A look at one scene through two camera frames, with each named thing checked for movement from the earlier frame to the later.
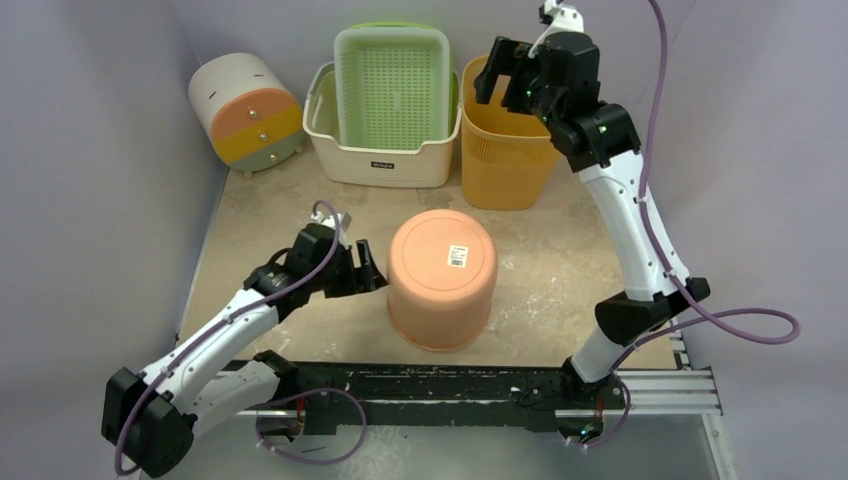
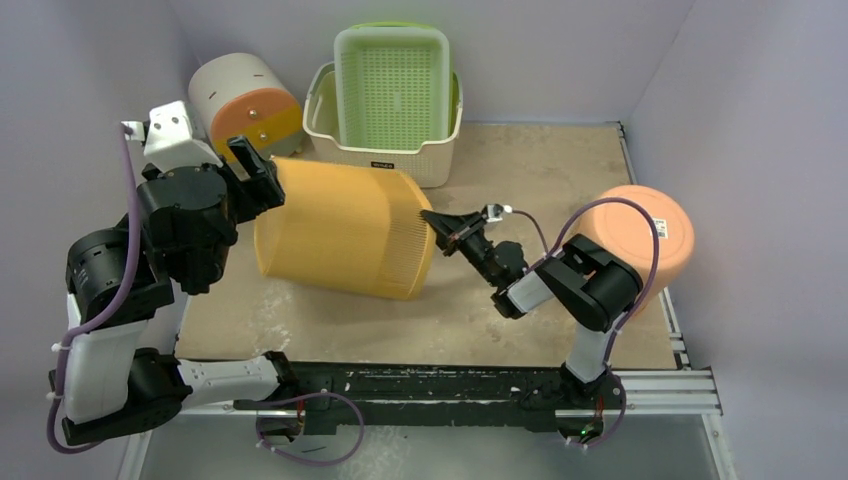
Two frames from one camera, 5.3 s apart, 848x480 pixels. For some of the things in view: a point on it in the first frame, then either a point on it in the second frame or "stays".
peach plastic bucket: [441, 271] → [626, 233]
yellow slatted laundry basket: [508, 156] → [354, 230]
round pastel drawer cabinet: [252, 119] stays
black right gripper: [511, 69] → [468, 238]
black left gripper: [360, 280] → [262, 191]
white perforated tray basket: [395, 87] stays
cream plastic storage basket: [428, 165] stays
